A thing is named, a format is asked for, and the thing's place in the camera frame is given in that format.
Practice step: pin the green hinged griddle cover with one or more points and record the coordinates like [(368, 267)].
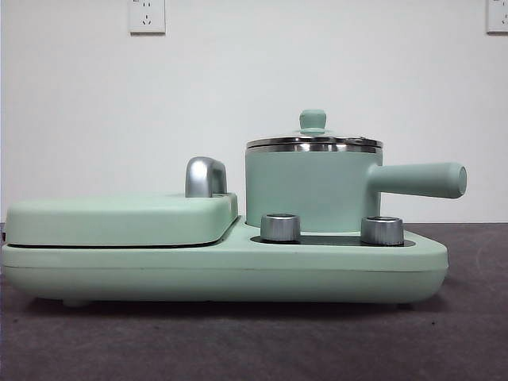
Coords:
[(119, 218)]

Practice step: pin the glass pot lid green knob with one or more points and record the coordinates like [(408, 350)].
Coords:
[(312, 119)]

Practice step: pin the white wall socket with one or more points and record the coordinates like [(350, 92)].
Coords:
[(146, 18), (498, 16)]

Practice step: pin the green breakfast machine base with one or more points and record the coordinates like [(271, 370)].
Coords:
[(222, 270)]

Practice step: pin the silver control knob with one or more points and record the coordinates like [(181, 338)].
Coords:
[(382, 230), (279, 228)]

